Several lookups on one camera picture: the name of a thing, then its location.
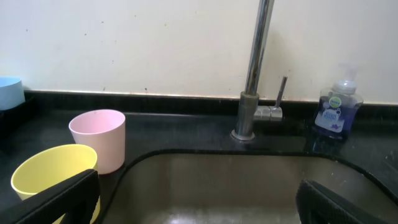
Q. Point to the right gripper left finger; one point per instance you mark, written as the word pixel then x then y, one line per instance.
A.
pixel 62 196

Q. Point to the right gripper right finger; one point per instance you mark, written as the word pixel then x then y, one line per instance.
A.
pixel 323 208

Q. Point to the yellow cup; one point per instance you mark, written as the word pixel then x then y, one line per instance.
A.
pixel 46 168

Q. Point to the pink cup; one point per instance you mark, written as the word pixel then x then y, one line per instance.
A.
pixel 99 140

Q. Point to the blue soap bottle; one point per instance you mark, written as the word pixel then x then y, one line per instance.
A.
pixel 335 115

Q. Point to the steel sink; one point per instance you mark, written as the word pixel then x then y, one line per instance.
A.
pixel 217 186

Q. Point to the blue cup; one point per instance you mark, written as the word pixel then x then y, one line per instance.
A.
pixel 11 93

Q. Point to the steel tap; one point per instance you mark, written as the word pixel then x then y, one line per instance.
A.
pixel 258 46

